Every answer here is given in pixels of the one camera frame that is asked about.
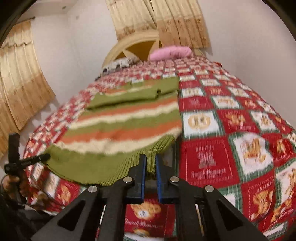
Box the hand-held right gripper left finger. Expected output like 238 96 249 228
30 154 147 241

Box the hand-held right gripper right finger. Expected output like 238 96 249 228
155 154 270 241

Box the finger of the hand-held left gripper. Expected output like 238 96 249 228
5 153 51 174

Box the green orange striped knit sweater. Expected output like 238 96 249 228
44 77 183 187

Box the person's left hand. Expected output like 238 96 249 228
3 174 29 205

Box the red printed bear blanket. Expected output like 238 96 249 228
23 57 296 241

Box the dark cloth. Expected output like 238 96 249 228
0 195 53 241

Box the beige floral side curtain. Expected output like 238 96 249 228
0 20 56 159

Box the white grey patterned pillow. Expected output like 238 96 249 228
102 57 140 73

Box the pink pillow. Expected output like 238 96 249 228
149 46 193 61

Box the cream wooden bed headboard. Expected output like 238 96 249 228
102 30 204 70

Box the beige floral wide curtain panel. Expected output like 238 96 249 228
148 0 211 49

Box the beige floral narrow curtain panel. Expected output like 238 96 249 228
106 0 160 42

